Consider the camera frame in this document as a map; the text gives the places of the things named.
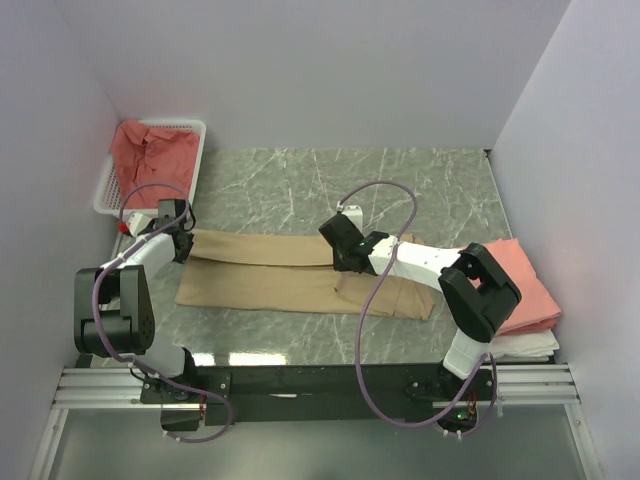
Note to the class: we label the aluminium rail frame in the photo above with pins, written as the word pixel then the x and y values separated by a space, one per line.
pixel 115 388

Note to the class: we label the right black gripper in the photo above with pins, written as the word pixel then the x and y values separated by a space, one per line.
pixel 338 264

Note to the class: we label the black base beam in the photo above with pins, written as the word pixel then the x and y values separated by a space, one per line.
pixel 406 392

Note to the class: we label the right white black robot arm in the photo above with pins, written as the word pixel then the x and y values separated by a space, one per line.
pixel 479 293

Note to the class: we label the beige t shirt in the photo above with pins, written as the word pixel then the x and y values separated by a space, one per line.
pixel 269 272

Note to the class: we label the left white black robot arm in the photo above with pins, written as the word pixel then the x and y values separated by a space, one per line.
pixel 113 312

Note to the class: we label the crumpled pink t shirt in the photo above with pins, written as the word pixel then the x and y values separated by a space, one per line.
pixel 153 163

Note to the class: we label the folded pink t shirt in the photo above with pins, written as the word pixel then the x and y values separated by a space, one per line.
pixel 537 310

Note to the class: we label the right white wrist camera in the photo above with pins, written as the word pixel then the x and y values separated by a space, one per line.
pixel 353 212

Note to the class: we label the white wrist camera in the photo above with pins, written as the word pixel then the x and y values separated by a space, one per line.
pixel 353 212
pixel 136 224

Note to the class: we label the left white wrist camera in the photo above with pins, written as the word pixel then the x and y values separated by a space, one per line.
pixel 136 224

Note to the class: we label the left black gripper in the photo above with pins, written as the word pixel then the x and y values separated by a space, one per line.
pixel 182 257

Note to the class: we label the white plastic basket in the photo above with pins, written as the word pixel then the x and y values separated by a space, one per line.
pixel 108 199

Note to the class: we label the folded white t shirt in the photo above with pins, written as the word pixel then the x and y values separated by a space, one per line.
pixel 537 345

